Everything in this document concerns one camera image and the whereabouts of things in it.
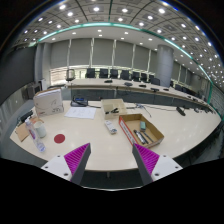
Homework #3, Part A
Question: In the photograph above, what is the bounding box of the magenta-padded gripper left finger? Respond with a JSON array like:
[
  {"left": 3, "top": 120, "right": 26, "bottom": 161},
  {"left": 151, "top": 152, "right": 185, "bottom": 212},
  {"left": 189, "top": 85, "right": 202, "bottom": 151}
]
[{"left": 40, "top": 142, "right": 92, "bottom": 186}]

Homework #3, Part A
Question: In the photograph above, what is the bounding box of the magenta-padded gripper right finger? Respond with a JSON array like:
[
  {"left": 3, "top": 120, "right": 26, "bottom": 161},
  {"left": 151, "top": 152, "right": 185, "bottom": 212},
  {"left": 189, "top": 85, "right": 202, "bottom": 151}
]
[{"left": 132, "top": 143, "right": 184, "bottom": 186}]

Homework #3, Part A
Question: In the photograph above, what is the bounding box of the clear plastic water bottle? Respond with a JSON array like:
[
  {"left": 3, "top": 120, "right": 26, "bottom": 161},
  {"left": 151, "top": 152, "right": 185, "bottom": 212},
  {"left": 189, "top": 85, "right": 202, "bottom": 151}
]
[{"left": 24, "top": 117, "right": 46, "bottom": 153}]

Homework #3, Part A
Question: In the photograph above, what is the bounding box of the black and silver marker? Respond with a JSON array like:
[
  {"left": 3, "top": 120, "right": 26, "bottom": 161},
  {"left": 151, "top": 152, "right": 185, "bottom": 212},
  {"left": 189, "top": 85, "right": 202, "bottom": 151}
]
[{"left": 133, "top": 129, "right": 155, "bottom": 145}]

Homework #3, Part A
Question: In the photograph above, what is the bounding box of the flat round red coaster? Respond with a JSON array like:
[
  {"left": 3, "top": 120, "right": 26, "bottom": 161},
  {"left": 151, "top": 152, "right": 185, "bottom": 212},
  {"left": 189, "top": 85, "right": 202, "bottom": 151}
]
[{"left": 53, "top": 133, "right": 67, "bottom": 145}]

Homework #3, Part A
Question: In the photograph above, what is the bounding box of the brown cardboard tray red side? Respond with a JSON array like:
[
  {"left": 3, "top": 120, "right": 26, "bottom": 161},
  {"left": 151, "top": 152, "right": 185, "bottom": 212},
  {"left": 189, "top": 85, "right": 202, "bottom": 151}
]
[{"left": 118, "top": 113, "right": 165, "bottom": 149}]

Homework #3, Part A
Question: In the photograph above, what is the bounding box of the white ceramic mug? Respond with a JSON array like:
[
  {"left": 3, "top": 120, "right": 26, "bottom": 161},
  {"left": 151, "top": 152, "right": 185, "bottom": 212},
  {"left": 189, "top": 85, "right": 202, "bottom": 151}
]
[{"left": 34, "top": 119, "right": 47, "bottom": 139}]

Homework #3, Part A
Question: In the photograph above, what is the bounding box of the white paper sheet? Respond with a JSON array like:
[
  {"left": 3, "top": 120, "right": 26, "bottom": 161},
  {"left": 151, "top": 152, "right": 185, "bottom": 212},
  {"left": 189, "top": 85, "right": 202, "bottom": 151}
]
[{"left": 64, "top": 106, "right": 98, "bottom": 120}]

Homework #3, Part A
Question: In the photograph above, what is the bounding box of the white remote control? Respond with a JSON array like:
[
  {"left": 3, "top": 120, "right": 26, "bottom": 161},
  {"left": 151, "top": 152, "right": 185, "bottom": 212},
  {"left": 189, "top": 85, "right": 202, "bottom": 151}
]
[{"left": 104, "top": 119, "right": 118, "bottom": 135}]

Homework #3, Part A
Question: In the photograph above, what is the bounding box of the black desk device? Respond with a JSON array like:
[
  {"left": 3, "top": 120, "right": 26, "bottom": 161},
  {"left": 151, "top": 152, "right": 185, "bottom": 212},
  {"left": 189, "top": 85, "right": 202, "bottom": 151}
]
[{"left": 70, "top": 95, "right": 89, "bottom": 108}]

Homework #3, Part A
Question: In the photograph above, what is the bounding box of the black tabletop microphone base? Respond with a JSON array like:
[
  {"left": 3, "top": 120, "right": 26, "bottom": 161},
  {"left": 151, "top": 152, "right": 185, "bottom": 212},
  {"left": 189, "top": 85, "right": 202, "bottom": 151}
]
[{"left": 175, "top": 106, "right": 187, "bottom": 117}]

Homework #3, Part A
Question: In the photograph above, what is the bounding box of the brown paper envelope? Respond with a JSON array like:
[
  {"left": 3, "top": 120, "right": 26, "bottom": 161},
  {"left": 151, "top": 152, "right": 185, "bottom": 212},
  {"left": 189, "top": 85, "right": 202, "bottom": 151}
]
[{"left": 14, "top": 116, "right": 44, "bottom": 143}]

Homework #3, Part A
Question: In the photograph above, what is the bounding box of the large white cardboard box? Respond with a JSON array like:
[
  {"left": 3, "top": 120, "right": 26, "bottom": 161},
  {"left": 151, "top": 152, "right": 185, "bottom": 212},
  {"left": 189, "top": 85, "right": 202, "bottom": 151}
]
[{"left": 32, "top": 88, "right": 65, "bottom": 118}]

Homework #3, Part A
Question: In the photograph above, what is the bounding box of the small open white box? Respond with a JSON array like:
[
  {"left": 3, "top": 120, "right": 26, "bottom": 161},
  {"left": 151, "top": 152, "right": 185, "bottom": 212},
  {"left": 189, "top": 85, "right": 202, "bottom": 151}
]
[{"left": 100, "top": 98, "right": 128, "bottom": 120}]

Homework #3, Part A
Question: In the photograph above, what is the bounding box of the black power adapter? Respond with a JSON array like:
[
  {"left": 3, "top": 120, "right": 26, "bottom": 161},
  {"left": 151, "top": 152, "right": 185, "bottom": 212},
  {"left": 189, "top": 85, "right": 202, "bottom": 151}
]
[{"left": 18, "top": 110, "right": 34, "bottom": 124}]

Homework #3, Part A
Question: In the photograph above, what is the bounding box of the grey monitor cabinet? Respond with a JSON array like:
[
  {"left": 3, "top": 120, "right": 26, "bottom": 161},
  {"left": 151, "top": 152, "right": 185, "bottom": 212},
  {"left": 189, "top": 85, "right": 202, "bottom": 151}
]
[{"left": 22, "top": 83, "right": 43, "bottom": 100}]

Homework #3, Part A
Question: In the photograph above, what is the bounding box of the long curved conference desk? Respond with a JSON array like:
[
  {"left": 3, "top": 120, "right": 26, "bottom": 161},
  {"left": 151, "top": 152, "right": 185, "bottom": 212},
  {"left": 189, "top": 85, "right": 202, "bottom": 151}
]
[{"left": 64, "top": 78, "right": 214, "bottom": 111}]

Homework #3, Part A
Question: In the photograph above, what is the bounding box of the row of black office chairs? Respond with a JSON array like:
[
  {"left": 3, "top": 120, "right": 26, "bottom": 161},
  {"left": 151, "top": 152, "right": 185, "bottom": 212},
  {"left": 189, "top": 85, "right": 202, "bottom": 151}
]
[{"left": 84, "top": 67, "right": 188, "bottom": 93}]

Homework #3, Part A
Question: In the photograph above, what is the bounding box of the group of ceiling lights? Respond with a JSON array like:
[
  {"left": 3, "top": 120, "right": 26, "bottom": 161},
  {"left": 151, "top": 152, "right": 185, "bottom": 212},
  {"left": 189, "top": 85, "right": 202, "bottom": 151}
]
[{"left": 23, "top": 1, "right": 224, "bottom": 81}]

